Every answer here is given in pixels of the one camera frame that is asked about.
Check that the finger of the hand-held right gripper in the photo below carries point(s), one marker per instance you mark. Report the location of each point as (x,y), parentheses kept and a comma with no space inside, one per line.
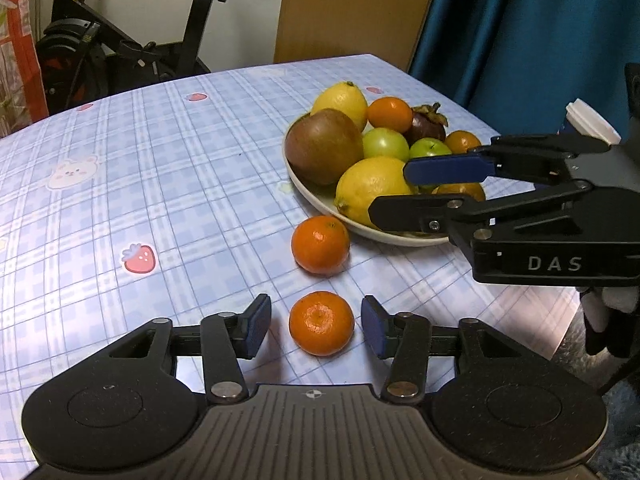
(445,170)
(415,212)

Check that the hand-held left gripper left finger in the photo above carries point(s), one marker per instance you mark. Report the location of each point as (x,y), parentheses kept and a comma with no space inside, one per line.
(257,325)

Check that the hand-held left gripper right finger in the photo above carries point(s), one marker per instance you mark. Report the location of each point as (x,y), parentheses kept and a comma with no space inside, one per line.
(375,327)

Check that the green jujube fruit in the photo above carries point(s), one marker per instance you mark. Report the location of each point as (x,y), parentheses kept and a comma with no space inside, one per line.
(430,149)
(385,144)

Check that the small mandarin orange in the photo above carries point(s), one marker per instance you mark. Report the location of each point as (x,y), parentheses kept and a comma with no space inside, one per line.
(320,245)
(321,322)
(460,191)
(390,112)

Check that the white plate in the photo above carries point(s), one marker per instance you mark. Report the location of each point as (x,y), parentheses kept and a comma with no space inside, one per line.
(400,238)

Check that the speckled orange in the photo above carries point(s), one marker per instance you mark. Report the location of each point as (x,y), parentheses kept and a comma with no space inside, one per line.
(462,141)

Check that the dark purple mangosteen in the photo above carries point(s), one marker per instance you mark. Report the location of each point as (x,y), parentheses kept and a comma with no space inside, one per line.
(425,127)

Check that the yellow lemon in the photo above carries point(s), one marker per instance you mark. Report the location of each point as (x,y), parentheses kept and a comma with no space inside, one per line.
(365,185)
(342,102)

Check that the person's right hand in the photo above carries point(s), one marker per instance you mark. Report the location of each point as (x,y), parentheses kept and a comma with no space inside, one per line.
(615,330)

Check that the brown pear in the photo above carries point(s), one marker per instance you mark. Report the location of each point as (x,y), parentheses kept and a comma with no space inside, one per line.
(325,145)

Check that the printed paper cup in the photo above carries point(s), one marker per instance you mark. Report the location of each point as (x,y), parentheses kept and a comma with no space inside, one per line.
(590,122)

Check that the blue curtain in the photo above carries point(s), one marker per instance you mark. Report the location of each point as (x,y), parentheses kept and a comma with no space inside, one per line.
(525,35)

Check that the brown wooden board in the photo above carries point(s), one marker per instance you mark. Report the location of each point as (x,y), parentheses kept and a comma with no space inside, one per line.
(350,10)

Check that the black exercise bike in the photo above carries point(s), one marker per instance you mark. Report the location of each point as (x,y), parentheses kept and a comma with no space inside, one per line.
(125,60)

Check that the red printed backdrop cloth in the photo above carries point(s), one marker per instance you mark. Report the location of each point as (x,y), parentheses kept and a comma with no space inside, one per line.
(20,60)

